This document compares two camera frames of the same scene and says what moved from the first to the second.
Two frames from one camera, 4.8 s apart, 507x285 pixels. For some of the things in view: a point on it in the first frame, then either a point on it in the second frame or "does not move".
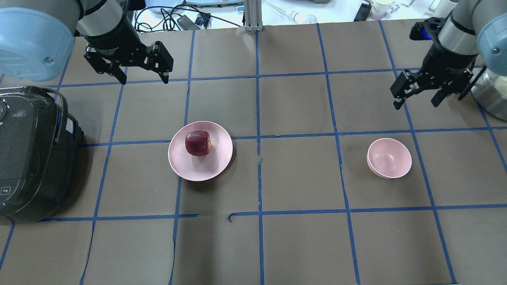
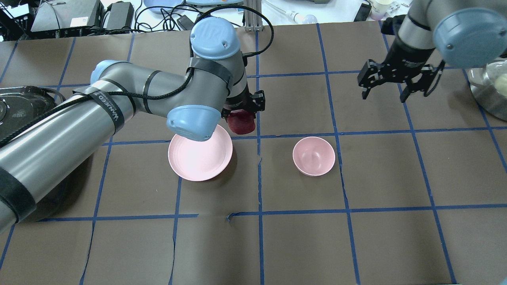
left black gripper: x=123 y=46 to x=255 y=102
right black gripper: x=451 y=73 to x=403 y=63
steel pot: x=490 y=91 does not move
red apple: x=198 y=143 to x=241 y=122
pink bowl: x=389 y=158 to x=313 y=156
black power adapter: x=187 y=23 does not move
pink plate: x=204 y=168 does not move
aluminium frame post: x=253 y=15 does not move
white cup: x=380 y=8 does not move
